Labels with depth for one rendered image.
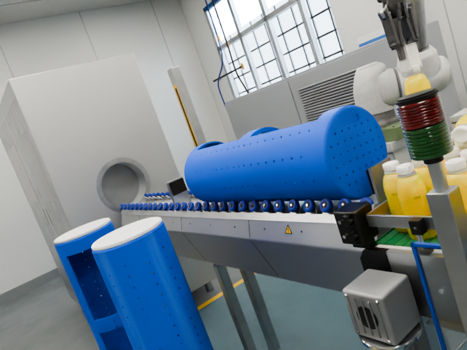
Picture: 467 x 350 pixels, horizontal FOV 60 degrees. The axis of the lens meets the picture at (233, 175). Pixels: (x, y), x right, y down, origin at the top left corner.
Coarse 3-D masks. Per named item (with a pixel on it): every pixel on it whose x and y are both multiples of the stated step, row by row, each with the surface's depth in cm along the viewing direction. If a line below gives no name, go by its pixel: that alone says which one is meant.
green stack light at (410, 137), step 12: (444, 120) 62; (408, 132) 63; (420, 132) 61; (432, 132) 61; (444, 132) 61; (408, 144) 64; (420, 144) 62; (432, 144) 61; (444, 144) 61; (420, 156) 63; (432, 156) 62
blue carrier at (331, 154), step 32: (288, 128) 131; (320, 128) 117; (352, 128) 120; (192, 160) 180; (224, 160) 157; (256, 160) 139; (288, 160) 126; (320, 160) 115; (352, 160) 119; (192, 192) 186; (224, 192) 164; (256, 192) 147; (288, 192) 134; (320, 192) 123; (352, 192) 118
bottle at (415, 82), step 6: (420, 72) 108; (408, 78) 109; (414, 78) 108; (420, 78) 107; (426, 78) 108; (408, 84) 109; (414, 84) 107; (420, 84) 107; (426, 84) 107; (408, 90) 109; (414, 90) 108; (420, 90) 107
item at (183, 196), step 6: (174, 180) 227; (180, 180) 227; (168, 186) 225; (174, 186) 225; (180, 186) 227; (174, 192) 225; (180, 192) 227; (186, 192) 231; (174, 198) 226; (180, 198) 228; (186, 198) 230; (174, 204) 227
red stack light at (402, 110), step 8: (416, 104) 60; (424, 104) 60; (432, 104) 60; (440, 104) 61; (400, 112) 63; (408, 112) 62; (416, 112) 61; (424, 112) 60; (432, 112) 60; (440, 112) 61; (400, 120) 64; (408, 120) 62; (416, 120) 61; (424, 120) 61; (432, 120) 60; (440, 120) 61; (408, 128) 63; (416, 128) 62
